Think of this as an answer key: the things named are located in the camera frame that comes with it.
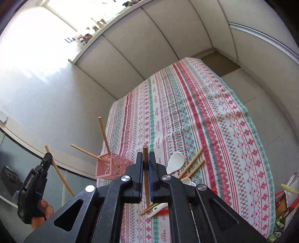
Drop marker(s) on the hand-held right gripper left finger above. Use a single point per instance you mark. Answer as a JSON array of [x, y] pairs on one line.
[[140, 174]]

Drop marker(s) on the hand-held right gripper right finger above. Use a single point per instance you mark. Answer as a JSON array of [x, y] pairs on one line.
[[151, 174]]

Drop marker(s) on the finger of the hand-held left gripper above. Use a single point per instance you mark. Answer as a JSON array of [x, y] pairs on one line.
[[47, 160]]

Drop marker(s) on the white rice paddle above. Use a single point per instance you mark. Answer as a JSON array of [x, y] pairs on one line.
[[175, 162]]

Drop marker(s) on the pink plastic basket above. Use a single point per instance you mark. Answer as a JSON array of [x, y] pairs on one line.
[[112, 168]]

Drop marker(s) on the person's left hand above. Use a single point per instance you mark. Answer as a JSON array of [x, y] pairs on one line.
[[48, 210]]

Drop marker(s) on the glass sliding door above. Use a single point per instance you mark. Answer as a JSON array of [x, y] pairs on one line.
[[23, 151]]

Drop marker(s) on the black box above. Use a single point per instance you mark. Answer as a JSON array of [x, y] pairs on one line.
[[9, 178]]

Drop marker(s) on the red green patterned tablecloth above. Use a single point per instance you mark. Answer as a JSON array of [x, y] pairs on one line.
[[186, 105]]

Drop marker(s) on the white kitchen cabinet row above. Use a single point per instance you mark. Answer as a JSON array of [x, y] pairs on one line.
[[140, 46]]

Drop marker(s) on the cardboard box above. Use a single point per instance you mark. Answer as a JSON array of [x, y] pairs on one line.
[[288, 201]]

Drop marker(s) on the window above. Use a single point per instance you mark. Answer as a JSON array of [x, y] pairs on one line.
[[77, 9]]

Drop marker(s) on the white wall switch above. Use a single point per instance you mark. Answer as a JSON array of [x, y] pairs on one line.
[[3, 116]]

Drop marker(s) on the black wall hook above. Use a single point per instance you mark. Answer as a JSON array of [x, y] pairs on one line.
[[69, 39]]

